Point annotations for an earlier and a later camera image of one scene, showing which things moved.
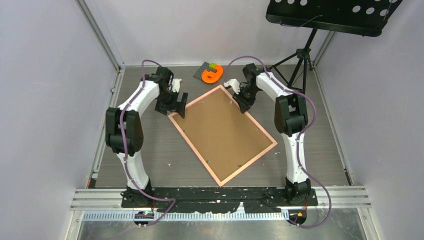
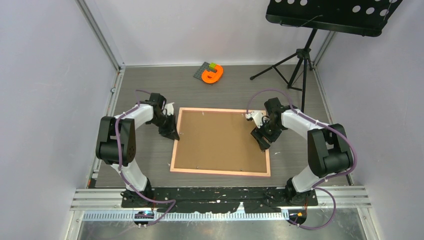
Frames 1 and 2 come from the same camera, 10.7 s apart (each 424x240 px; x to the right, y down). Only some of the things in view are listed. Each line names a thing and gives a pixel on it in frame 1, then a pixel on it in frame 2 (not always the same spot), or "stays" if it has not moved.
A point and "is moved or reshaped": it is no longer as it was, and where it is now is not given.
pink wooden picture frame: [235, 173] is moved or reshaped
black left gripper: [180, 106] → [171, 131]
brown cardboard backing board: [226, 138] is moved or reshaped
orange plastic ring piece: [209, 77] stays
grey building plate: [204, 66] stays
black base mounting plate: [220, 199] stays
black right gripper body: [246, 96] → [271, 131]
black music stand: [361, 17] stays
